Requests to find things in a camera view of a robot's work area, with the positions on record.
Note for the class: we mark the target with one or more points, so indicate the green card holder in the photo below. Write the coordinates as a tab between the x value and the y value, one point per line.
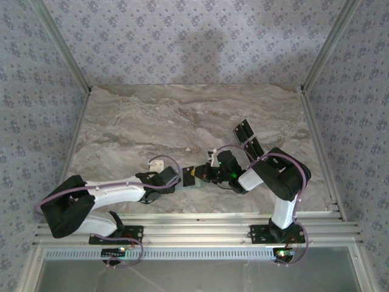
201	185

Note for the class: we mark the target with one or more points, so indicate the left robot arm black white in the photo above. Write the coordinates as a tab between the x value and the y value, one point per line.
115	191

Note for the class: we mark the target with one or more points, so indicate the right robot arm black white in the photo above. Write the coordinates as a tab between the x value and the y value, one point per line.
285	213

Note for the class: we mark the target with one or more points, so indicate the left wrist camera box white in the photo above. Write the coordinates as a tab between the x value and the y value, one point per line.
156	165

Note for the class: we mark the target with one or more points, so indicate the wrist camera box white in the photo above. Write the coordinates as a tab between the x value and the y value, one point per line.
156	165
212	156

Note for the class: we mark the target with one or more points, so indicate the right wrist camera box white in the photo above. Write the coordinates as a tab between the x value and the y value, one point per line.
212	156

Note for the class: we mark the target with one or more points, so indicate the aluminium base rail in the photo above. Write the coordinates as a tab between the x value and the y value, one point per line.
197	232

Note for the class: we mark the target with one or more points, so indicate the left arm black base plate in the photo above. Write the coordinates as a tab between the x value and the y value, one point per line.
137	231

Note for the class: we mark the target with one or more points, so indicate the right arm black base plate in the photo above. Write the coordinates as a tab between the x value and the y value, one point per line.
257	232

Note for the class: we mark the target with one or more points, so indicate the aluminium table side rail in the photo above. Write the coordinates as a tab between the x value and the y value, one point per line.
73	137
317	137

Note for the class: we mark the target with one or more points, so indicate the aluminium lower frame bar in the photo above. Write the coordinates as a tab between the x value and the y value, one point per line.
30	270
363	270

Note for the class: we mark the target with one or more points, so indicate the aluminium frame post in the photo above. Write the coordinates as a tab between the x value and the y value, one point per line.
327	45
64	45

